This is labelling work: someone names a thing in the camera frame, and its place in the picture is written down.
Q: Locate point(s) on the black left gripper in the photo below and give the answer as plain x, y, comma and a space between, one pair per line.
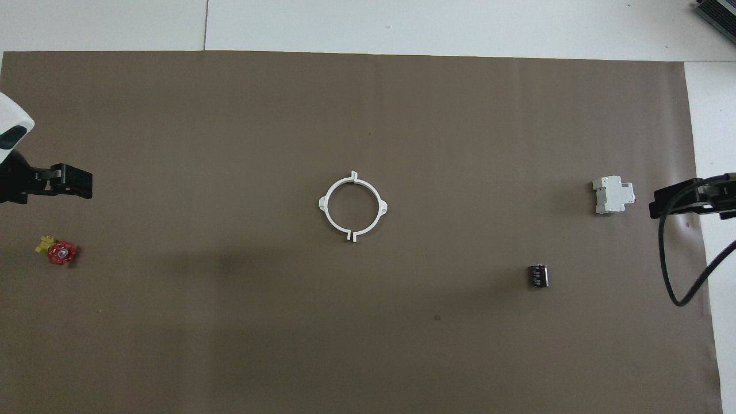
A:
14, 181

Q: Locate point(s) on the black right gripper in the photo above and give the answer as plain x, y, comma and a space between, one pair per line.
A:
729, 201

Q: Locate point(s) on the white half pipe clamp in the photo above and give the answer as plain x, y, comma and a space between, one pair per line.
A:
381, 206
324, 204

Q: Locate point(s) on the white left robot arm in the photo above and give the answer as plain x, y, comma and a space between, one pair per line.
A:
8, 115

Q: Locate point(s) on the white circuit breaker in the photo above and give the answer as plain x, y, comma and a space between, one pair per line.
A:
612, 195

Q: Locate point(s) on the black cylindrical capacitor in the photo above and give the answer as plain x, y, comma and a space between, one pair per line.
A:
539, 276

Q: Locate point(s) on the grey ribbed metal device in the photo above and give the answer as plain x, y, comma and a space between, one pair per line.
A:
719, 10

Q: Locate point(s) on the brown paper table mat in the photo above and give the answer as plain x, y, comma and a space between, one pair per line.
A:
368, 322

